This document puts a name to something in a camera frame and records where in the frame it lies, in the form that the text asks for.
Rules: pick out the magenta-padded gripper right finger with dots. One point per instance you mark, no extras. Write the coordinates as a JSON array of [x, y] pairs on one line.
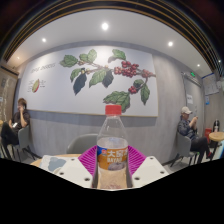
[[148, 170]]

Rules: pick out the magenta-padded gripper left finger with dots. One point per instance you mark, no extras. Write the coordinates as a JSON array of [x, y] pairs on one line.
[[75, 173]]

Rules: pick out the clear red-capped water bottle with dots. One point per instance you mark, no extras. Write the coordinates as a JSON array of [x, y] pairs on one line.
[[112, 156]]

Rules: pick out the person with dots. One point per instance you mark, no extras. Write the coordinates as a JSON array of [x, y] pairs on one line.
[[18, 121], [186, 128]]

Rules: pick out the round wooden side table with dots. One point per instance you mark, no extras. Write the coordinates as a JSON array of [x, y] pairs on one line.
[[217, 135]]

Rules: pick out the white door notice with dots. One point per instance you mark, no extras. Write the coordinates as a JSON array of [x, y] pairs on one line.
[[190, 99]]

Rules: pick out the green exit sign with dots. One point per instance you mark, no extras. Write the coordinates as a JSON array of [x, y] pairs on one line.
[[192, 74]]

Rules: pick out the recessed ceiling lights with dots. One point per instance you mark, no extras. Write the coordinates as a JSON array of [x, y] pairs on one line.
[[105, 26]]

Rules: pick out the coffee plant wall mural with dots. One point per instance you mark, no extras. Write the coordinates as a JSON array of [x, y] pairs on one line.
[[53, 90]]

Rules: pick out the white wall poster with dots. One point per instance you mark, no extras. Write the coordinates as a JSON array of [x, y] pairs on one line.
[[211, 84]]

